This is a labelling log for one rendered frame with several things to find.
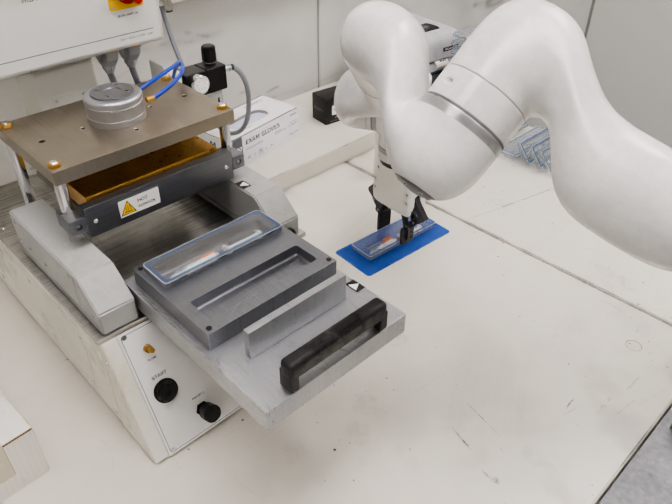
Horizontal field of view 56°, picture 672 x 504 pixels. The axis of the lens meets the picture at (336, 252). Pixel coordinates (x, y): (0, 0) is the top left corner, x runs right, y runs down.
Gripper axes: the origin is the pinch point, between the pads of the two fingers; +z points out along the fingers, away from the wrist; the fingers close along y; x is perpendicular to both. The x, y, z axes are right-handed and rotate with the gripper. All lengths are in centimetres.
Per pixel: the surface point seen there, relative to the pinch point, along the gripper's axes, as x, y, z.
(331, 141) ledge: -12.8, 34.6, -1.1
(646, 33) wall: -198, 49, 14
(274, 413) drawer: 53, -34, -18
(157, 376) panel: 56, -12, -7
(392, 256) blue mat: 3.7, -3.3, 3.4
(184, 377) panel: 53, -12, -5
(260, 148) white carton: 4.8, 38.8, -3.4
